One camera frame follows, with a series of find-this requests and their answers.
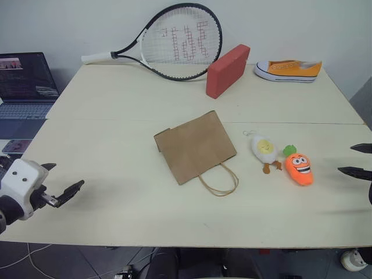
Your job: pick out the white round object under table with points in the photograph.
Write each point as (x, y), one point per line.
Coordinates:
(353, 260)

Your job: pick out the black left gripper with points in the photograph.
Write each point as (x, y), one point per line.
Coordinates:
(43, 199)

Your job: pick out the egg plush toy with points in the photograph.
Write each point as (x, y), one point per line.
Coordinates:
(264, 149)

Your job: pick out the orange canvas sneaker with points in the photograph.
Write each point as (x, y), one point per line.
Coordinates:
(293, 71)

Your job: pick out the dark open laptop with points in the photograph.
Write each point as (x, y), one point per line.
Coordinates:
(23, 87)

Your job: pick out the dark rounded shape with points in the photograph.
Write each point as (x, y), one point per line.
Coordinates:
(162, 264)

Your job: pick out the orange carrot plush toy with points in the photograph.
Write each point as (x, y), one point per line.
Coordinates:
(300, 170)

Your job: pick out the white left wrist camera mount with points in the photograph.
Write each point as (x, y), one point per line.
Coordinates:
(20, 180)

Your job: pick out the brown paper bag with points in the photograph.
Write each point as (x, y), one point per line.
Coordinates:
(194, 148)

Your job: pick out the red foam brick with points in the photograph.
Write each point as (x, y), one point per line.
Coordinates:
(225, 72)

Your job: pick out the black and white tennis racket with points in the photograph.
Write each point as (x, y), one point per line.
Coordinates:
(130, 48)

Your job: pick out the dark smartphone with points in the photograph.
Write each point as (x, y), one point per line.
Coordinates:
(17, 146)

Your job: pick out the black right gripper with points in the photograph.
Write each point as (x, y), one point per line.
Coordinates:
(370, 193)

